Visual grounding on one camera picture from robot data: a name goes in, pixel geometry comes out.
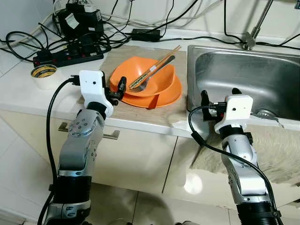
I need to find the orange plastic bowl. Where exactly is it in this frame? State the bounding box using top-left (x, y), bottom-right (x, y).
top-left (109, 56), bottom-right (176, 97)

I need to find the metal fork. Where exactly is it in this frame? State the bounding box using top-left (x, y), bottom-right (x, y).
top-left (136, 55), bottom-right (176, 92)

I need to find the stainless steel sink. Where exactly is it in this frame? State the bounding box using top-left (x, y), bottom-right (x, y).
top-left (187, 45), bottom-right (300, 123)

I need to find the beige cloth counter mat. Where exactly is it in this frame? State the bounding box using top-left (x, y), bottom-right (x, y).
top-left (96, 45), bottom-right (189, 127)

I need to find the white paper sheet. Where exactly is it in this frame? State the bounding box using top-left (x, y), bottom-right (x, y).
top-left (170, 120), bottom-right (194, 133)

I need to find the metal sink drain strainer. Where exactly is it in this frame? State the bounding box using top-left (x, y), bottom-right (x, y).
top-left (257, 109), bottom-right (277, 120)

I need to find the metal faucet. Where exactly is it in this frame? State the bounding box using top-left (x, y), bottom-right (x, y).
top-left (242, 0), bottom-right (300, 51)

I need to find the black power adapter brick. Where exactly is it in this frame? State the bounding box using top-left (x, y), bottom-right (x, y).
top-left (130, 29), bottom-right (161, 42)

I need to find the black power strip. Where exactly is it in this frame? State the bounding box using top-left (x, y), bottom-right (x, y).
top-left (32, 46), bottom-right (105, 68)

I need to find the beige hanging towel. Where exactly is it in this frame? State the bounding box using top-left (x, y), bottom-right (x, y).
top-left (190, 124), bottom-right (300, 186)

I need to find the cream cabinet door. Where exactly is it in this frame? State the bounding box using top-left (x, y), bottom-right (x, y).
top-left (162, 136), bottom-right (300, 211)
top-left (0, 109), bottom-right (181, 195)

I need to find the black battery charger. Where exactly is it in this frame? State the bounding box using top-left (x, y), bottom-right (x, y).
top-left (55, 2), bottom-right (104, 40)

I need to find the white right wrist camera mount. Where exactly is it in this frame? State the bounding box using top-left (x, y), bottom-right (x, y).
top-left (214, 95), bottom-right (254, 134)

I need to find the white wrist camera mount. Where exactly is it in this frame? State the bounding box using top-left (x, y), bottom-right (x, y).
top-left (214, 95), bottom-right (254, 134)
top-left (79, 70), bottom-right (114, 118)

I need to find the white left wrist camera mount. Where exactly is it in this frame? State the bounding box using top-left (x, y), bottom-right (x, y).
top-left (79, 70), bottom-right (114, 118)

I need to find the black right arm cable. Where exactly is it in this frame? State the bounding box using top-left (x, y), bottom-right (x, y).
top-left (188, 105), bottom-right (282, 221)

